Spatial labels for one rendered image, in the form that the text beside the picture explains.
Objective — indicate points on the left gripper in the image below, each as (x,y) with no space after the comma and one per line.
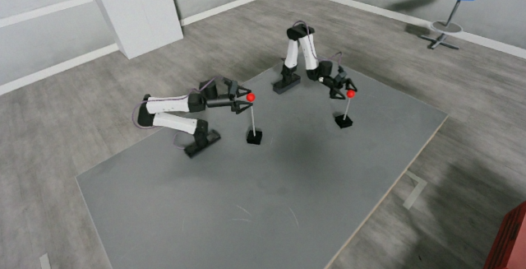
(331,82)

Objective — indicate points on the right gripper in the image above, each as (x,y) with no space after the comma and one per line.
(228,99)

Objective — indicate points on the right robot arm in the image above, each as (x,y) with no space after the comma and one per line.
(152,113)

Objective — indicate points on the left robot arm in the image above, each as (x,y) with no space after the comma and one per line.
(315,70)

